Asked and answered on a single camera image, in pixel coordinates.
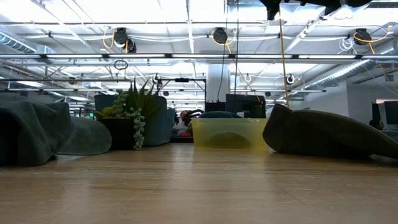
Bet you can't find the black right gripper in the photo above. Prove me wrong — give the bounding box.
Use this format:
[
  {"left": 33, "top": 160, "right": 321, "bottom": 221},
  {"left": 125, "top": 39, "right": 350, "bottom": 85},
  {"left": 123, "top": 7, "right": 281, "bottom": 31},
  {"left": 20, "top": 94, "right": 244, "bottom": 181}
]
[{"left": 259, "top": 0, "right": 374, "bottom": 21}]

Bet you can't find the blue denim cap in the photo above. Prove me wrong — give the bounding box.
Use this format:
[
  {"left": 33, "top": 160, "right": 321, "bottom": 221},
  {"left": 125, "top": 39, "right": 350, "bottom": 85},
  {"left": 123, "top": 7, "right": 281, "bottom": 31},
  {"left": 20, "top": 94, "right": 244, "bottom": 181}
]
[{"left": 198, "top": 111, "right": 244, "bottom": 119}]

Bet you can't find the dark green cap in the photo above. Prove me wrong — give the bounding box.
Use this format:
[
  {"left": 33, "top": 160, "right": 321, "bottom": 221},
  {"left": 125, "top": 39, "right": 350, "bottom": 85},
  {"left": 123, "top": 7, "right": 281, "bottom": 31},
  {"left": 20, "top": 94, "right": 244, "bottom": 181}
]
[
  {"left": 262, "top": 103, "right": 398, "bottom": 160},
  {"left": 0, "top": 99, "right": 113, "bottom": 168}
]

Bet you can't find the long ceiling light strip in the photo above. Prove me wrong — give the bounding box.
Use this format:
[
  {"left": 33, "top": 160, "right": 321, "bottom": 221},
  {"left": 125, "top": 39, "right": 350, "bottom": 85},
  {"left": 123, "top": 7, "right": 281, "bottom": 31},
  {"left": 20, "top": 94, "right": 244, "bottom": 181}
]
[{"left": 0, "top": 53, "right": 398, "bottom": 60}]

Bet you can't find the black computer monitor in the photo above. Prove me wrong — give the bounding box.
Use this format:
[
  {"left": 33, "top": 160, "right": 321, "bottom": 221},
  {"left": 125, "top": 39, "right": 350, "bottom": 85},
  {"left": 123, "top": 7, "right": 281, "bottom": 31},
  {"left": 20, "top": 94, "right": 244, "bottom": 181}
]
[
  {"left": 204, "top": 101, "right": 227, "bottom": 113},
  {"left": 225, "top": 93, "right": 267, "bottom": 119},
  {"left": 384, "top": 100, "right": 398, "bottom": 126}
]

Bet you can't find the yellow translucent plastic bin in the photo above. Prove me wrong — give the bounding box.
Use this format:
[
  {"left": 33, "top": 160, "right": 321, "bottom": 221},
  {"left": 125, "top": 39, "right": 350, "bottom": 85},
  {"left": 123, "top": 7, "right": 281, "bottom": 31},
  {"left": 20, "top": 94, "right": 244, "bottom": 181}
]
[{"left": 190, "top": 117, "right": 269, "bottom": 152}]

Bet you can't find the person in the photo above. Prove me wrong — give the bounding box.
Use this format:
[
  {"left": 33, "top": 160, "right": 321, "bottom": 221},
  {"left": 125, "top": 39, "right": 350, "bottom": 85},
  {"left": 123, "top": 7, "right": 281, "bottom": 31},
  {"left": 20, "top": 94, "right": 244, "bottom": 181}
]
[{"left": 369, "top": 119, "right": 386, "bottom": 131}]

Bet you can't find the potted succulent plant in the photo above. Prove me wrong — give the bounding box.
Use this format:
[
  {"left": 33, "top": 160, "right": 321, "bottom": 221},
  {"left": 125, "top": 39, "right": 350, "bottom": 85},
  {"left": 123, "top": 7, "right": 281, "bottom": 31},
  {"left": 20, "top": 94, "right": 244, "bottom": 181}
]
[{"left": 93, "top": 77, "right": 160, "bottom": 151}]

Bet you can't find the black hanging cable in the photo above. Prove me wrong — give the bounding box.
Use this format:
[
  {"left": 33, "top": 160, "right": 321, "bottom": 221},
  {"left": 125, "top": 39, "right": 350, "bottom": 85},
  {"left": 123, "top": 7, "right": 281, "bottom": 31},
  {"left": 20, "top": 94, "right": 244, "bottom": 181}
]
[{"left": 233, "top": 0, "right": 240, "bottom": 96}]

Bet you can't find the yellow hanging cable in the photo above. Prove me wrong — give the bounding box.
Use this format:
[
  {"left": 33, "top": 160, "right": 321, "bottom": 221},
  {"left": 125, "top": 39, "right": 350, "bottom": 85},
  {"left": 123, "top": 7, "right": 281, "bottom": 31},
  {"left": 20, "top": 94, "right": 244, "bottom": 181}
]
[{"left": 277, "top": 0, "right": 292, "bottom": 110}]

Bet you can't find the black ceiling cable reel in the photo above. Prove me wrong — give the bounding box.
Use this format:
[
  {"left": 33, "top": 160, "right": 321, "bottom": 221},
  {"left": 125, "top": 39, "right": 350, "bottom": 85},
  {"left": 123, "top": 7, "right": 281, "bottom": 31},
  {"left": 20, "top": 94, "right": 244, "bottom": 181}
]
[
  {"left": 353, "top": 27, "right": 369, "bottom": 46},
  {"left": 212, "top": 27, "right": 229, "bottom": 45},
  {"left": 113, "top": 27, "right": 137, "bottom": 54}
]

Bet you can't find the silver spiral air duct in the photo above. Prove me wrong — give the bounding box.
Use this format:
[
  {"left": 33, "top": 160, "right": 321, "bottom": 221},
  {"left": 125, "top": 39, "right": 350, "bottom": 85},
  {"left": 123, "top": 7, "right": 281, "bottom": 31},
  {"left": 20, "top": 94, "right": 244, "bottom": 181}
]
[
  {"left": 0, "top": 30, "right": 56, "bottom": 63},
  {"left": 303, "top": 39, "right": 398, "bottom": 91}
]

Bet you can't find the black metal gantry frame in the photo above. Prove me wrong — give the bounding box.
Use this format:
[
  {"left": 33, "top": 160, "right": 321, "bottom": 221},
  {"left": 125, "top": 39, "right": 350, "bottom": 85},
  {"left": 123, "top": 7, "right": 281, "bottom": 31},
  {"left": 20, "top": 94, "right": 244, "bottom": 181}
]
[{"left": 157, "top": 77, "right": 208, "bottom": 100}]

